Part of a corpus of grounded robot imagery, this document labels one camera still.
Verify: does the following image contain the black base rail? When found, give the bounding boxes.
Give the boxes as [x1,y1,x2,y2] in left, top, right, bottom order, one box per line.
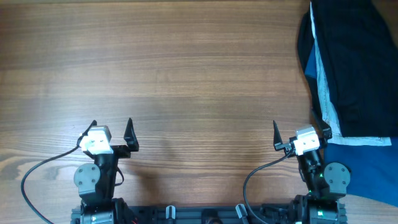
[71,201,348,224]

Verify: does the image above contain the blue cloth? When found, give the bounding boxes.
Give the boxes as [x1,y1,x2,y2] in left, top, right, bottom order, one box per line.
[303,43,398,208]

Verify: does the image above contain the light blue denim shorts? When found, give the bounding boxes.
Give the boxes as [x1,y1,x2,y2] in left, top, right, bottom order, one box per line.
[310,2,392,146]

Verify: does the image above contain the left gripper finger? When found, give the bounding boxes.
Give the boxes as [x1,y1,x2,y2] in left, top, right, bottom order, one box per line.
[76,120,97,146]
[124,118,139,152]

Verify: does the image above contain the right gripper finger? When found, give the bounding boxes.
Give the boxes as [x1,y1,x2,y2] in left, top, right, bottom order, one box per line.
[312,108,332,139]
[273,120,283,149]

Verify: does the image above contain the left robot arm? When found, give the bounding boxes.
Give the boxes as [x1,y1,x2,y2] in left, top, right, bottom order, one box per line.
[71,119,139,224]

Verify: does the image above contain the black shorts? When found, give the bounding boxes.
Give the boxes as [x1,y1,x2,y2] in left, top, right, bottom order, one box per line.
[312,0,397,137]

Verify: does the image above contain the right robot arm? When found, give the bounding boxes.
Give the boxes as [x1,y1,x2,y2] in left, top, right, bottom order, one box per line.
[262,112,351,224]

